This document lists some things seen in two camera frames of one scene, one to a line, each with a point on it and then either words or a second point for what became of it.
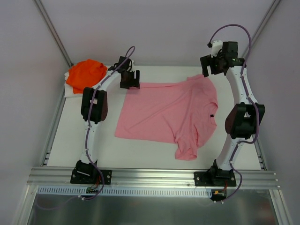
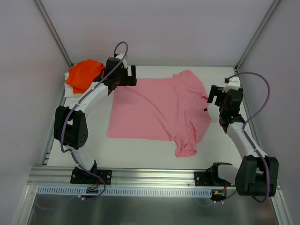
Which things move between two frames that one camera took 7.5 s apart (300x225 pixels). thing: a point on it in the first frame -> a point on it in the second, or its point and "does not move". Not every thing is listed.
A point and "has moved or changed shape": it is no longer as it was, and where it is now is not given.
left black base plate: [90, 176] does not move
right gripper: [206, 63] -> [220, 97]
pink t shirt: [178, 113] has moved or changed shape
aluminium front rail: [148, 178] does not move
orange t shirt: [85, 74] does not move
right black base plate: [207, 178] does not move
